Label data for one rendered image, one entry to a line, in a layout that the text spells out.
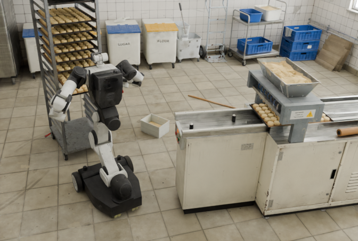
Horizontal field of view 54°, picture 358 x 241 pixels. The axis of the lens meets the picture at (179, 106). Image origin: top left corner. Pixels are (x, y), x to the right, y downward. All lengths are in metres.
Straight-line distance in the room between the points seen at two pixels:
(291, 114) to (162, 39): 3.74
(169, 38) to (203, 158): 3.52
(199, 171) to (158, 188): 0.70
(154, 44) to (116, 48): 0.64
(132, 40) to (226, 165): 3.49
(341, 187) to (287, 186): 0.54
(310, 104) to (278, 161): 0.54
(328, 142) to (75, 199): 2.32
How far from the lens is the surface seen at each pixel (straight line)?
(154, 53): 6.20
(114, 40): 5.99
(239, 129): 2.92
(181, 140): 2.87
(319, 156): 3.18
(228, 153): 3.00
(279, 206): 3.36
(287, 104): 2.76
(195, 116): 3.07
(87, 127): 4.33
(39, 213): 3.53
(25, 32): 6.06
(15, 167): 4.14
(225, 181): 3.19
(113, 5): 6.52
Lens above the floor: 2.37
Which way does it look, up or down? 28 degrees down
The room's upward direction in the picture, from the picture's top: 2 degrees clockwise
